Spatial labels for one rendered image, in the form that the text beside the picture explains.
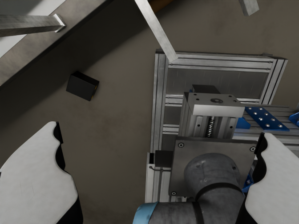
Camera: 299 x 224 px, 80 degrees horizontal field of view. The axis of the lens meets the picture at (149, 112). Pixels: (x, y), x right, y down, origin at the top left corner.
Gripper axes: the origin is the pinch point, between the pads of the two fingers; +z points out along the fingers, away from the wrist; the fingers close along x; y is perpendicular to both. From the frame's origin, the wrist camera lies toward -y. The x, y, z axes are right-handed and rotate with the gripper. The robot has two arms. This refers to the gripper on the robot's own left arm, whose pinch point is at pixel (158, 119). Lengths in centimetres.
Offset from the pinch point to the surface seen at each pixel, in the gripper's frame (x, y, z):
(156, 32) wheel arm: -0.3, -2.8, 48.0
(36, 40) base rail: -47, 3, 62
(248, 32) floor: 65, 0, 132
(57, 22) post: -35, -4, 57
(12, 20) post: -35, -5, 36
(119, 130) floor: -31, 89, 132
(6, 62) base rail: -61, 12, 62
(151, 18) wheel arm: -2.0, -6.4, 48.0
